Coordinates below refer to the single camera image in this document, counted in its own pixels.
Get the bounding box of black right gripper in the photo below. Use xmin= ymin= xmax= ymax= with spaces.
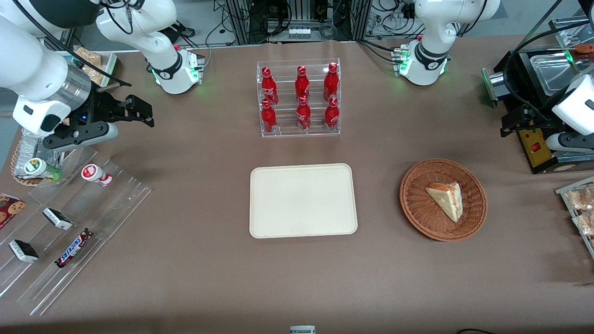
xmin=84 ymin=90 xmax=155 ymax=136

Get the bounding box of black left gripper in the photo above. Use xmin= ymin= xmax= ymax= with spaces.
xmin=500 ymin=104 xmax=559 ymax=138

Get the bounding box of triangular sandwich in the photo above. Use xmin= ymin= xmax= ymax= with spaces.
xmin=426 ymin=182 xmax=464 ymax=223

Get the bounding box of white tray with pastries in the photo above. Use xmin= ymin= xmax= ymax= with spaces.
xmin=69 ymin=45 xmax=118 ymax=89

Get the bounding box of grey tray with breads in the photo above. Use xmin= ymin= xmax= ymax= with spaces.
xmin=555 ymin=176 xmax=594 ymax=259

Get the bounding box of round brown wicker basket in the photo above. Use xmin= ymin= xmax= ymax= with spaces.
xmin=400 ymin=159 xmax=488 ymax=242

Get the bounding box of beige rectangular tray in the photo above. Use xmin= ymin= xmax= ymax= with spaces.
xmin=249 ymin=163 xmax=358 ymax=239

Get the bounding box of black food warmer machine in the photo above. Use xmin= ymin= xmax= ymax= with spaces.
xmin=482 ymin=16 xmax=594 ymax=175

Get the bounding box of wrapped brown pastry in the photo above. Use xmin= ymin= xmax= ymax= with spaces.
xmin=76 ymin=46 xmax=103 ymax=66
xmin=86 ymin=64 xmax=110 ymax=85

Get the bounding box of metal food pan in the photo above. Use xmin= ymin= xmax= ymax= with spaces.
xmin=529 ymin=52 xmax=581 ymax=97

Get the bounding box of red white yogurt bottle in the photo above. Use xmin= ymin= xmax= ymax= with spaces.
xmin=81 ymin=163 xmax=113 ymax=187

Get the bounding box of clear acrylic stepped shelf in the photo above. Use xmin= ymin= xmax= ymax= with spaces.
xmin=0 ymin=146 xmax=153 ymax=316

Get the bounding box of wrapped bread package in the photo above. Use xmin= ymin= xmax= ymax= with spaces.
xmin=566 ymin=185 xmax=594 ymax=211
xmin=572 ymin=211 xmax=594 ymax=238

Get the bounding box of clear plastic water bottle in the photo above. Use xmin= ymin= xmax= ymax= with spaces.
xmin=19 ymin=128 xmax=64 ymax=168

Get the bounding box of green white yogurt bottle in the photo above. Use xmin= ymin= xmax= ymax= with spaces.
xmin=24 ymin=157 xmax=62 ymax=182

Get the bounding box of red cola bottle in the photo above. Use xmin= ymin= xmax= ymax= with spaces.
xmin=261 ymin=67 xmax=279 ymax=106
xmin=296 ymin=96 xmax=312 ymax=132
xmin=323 ymin=62 xmax=340 ymax=102
xmin=295 ymin=65 xmax=311 ymax=101
xmin=261 ymin=99 xmax=278 ymax=135
xmin=324 ymin=97 xmax=340 ymax=131

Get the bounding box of black white snack box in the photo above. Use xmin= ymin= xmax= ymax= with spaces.
xmin=42 ymin=207 xmax=74 ymax=231
xmin=9 ymin=239 xmax=40 ymax=264

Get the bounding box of small brown wicker mat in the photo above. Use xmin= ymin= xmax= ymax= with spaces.
xmin=10 ymin=138 xmax=52 ymax=187

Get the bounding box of snickers chocolate bar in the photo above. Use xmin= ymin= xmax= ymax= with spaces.
xmin=54 ymin=228 xmax=95 ymax=269

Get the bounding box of clear acrylic bottle rack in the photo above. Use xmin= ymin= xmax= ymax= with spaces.
xmin=256 ymin=58 xmax=341 ymax=138

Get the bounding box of red cookie package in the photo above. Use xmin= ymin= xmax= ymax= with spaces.
xmin=0 ymin=192 xmax=27 ymax=231

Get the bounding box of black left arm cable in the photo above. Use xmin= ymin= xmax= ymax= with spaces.
xmin=504 ymin=20 xmax=594 ymax=122

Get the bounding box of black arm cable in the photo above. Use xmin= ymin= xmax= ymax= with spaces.
xmin=13 ymin=0 xmax=133 ymax=89
xmin=504 ymin=20 xmax=594 ymax=122

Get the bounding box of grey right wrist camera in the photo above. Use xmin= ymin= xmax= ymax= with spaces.
xmin=43 ymin=122 xmax=119 ymax=152

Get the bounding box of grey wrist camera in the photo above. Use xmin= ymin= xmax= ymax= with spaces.
xmin=545 ymin=132 xmax=594 ymax=154
xmin=43 ymin=122 xmax=119 ymax=152

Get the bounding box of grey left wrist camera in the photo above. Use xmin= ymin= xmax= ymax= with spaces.
xmin=545 ymin=132 xmax=594 ymax=154

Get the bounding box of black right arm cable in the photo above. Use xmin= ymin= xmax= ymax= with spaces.
xmin=13 ymin=0 xmax=133 ymax=89

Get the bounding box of aluminium equipment frame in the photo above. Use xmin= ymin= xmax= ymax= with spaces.
xmin=225 ymin=0 xmax=373 ymax=45

